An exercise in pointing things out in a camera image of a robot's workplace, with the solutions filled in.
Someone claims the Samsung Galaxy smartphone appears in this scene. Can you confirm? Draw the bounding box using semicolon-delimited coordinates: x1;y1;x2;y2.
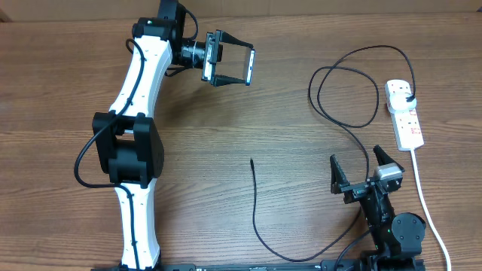
246;49;255;86

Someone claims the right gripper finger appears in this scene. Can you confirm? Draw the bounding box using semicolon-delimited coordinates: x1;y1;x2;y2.
330;154;349;194
373;145;395;166

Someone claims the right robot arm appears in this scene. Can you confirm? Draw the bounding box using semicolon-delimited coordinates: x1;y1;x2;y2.
320;145;426;270

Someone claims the white power strip cord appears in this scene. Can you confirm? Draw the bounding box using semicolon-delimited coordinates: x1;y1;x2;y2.
409;148;453;271

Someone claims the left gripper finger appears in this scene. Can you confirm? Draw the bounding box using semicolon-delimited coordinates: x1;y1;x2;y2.
209;75;251;87
216;30;254;48

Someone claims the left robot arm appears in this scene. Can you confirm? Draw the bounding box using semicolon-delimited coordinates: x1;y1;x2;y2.
90;1;255;270

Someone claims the white power strip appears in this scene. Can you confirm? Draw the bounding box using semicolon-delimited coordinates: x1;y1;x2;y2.
385;79;424;151

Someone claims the white charger plug adapter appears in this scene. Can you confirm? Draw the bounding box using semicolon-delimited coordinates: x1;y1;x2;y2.
387;93;417;114

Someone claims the black USB charging cable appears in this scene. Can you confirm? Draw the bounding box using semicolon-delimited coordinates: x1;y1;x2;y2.
249;44;417;263

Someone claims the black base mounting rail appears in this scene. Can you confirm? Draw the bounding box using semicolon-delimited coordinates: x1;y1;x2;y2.
91;259;426;271

